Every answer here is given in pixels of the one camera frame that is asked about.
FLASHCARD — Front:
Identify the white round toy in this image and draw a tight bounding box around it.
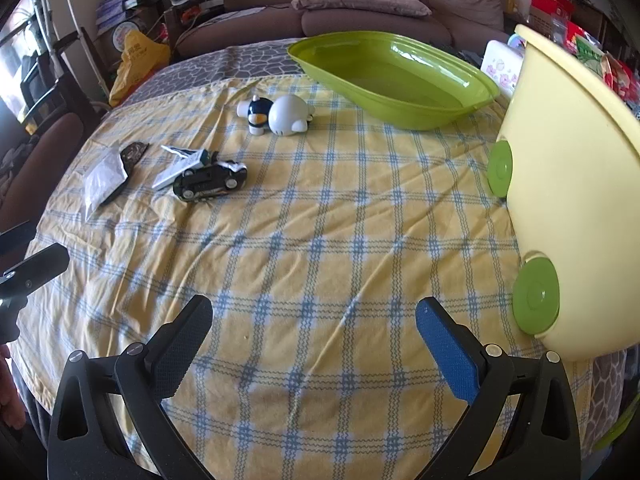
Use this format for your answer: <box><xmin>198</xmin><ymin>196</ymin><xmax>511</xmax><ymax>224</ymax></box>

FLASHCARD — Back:
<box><xmin>270</xmin><ymin>95</ymin><xmax>317</xmax><ymax>137</ymax></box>

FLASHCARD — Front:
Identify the black keyboard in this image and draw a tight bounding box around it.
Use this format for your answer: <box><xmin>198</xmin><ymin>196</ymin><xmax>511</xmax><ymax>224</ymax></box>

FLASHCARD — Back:
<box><xmin>440</xmin><ymin>42</ymin><xmax>484</xmax><ymax>64</ymax></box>

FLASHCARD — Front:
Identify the white pipe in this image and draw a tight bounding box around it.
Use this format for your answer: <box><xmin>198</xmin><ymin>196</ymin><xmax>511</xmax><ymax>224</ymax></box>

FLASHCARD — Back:
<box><xmin>59</xmin><ymin>0</ymin><xmax>109</xmax><ymax>102</ymax></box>

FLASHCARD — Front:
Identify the white toy sword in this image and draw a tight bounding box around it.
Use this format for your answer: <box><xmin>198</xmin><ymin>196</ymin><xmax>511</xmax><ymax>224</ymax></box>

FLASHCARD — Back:
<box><xmin>151</xmin><ymin>144</ymin><xmax>216</xmax><ymax>192</ymax></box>

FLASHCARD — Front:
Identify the red cardboard box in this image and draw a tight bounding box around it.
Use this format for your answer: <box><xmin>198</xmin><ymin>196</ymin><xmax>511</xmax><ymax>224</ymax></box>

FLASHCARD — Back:
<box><xmin>527</xmin><ymin>0</ymin><xmax>577</xmax><ymax>32</ymax></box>

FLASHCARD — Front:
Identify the yellow plastic storage box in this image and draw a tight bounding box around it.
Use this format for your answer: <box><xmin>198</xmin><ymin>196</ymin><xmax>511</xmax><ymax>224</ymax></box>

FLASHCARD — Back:
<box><xmin>486</xmin><ymin>24</ymin><xmax>640</xmax><ymax>362</ymax></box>

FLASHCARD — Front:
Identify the black toy car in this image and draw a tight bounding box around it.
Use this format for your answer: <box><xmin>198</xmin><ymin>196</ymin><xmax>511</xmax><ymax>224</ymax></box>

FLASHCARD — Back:
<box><xmin>172</xmin><ymin>160</ymin><xmax>249</xmax><ymax>205</ymax></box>

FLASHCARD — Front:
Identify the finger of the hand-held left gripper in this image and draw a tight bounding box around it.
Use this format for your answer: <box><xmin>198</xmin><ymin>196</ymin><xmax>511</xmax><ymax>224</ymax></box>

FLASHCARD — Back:
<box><xmin>0</xmin><ymin>243</ymin><xmax>71</xmax><ymax>295</ymax></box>
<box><xmin>0</xmin><ymin>221</ymin><xmax>37</xmax><ymax>257</ymax></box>

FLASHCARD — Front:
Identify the person's left forearm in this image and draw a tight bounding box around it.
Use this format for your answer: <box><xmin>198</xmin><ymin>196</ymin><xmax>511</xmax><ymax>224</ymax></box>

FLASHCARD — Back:
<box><xmin>0</xmin><ymin>345</ymin><xmax>26</xmax><ymax>432</ymax></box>

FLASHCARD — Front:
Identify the yellow plastic bag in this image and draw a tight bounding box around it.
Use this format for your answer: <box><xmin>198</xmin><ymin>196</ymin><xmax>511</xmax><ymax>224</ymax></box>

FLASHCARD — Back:
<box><xmin>109</xmin><ymin>29</ymin><xmax>171</xmax><ymax>108</ymax></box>

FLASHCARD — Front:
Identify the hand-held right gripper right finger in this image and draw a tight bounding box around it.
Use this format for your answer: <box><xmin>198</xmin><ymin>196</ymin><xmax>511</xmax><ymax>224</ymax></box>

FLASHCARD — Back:
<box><xmin>415</xmin><ymin>296</ymin><xmax>583</xmax><ymax>480</ymax></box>

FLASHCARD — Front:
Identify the white floral box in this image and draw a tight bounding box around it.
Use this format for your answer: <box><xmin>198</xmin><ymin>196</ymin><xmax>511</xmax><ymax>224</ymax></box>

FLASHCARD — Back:
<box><xmin>481</xmin><ymin>40</ymin><xmax>526</xmax><ymax>101</ymax></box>

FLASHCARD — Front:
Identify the yellow checked cloth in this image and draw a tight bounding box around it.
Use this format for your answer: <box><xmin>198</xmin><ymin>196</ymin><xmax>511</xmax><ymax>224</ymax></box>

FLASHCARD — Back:
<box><xmin>10</xmin><ymin>75</ymin><xmax>596</xmax><ymax>480</ymax></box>

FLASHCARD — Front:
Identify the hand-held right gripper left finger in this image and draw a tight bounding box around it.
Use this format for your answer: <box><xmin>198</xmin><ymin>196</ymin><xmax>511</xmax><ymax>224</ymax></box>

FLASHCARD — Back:
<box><xmin>47</xmin><ymin>295</ymin><xmax>216</xmax><ymax>480</ymax></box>

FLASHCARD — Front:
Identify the penguin toy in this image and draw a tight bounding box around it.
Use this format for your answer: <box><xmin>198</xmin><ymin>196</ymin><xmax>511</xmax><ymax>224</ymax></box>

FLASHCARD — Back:
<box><xmin>236</xmin><ymin>95</ymin><xmax>274</xmax><ymax>136</ymax></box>

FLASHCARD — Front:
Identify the clear plastic bag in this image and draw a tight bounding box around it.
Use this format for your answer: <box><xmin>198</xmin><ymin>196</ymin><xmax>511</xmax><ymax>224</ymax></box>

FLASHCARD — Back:
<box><xmin>82</xmin><ymin>152</ymin><xmax>132</xmax><ymax>222</ymax></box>

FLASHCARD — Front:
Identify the round white disc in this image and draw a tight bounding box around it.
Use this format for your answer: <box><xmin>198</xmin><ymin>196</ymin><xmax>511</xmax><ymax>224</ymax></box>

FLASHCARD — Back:
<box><xmin>111</xmin><ymin>19</ymin><xmax>146</xmax><ymax>52</ymax></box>

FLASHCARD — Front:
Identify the grey patterned cloth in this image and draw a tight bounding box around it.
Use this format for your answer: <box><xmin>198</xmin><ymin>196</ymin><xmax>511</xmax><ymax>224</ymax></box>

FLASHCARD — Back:
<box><xmin>107</xmin><ymin>39</ymin><xmax>482</xmax><ymax>107</ymax></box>

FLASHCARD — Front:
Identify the brown chair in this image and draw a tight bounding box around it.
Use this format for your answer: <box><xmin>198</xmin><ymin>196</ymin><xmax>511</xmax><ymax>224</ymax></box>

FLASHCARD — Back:
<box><xmin>0</xmin><ymin>112</ymin><xmax>84</xmax><ymax>232</ymax></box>

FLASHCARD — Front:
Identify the stack of cardboard boxes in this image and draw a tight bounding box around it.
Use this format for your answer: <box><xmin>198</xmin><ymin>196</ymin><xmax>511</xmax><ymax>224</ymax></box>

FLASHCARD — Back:
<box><xmin>95</xmin><ymin>0</ymin><xmax>152</xmax><ymax>31</ymax></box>

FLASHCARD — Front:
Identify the green plastic basin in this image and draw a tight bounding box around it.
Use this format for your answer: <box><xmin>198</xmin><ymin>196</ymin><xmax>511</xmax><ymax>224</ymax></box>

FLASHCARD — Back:
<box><xmin>286</xmin><ymin>31</ymin><xmax>501</xmax><ymax>132</ymax></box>

